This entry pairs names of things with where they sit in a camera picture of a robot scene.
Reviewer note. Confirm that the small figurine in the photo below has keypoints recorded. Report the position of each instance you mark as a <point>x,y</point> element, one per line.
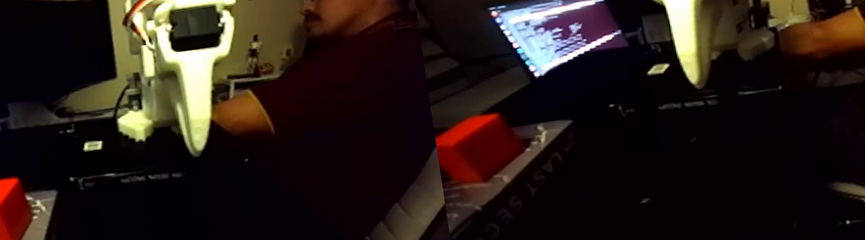
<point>254,54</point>

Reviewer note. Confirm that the black flat box with lettering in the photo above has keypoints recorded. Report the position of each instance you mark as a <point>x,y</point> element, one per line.
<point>129,176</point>

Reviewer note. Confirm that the small white tag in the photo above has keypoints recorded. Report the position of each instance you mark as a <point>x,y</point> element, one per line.
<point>93,146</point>

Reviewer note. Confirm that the person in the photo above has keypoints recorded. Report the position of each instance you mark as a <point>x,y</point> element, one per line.
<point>354,81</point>

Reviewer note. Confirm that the black wide monitor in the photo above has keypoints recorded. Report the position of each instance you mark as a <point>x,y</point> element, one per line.
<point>26,46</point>

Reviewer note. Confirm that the white office chair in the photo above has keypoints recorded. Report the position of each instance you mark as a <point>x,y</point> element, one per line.
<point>407,229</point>

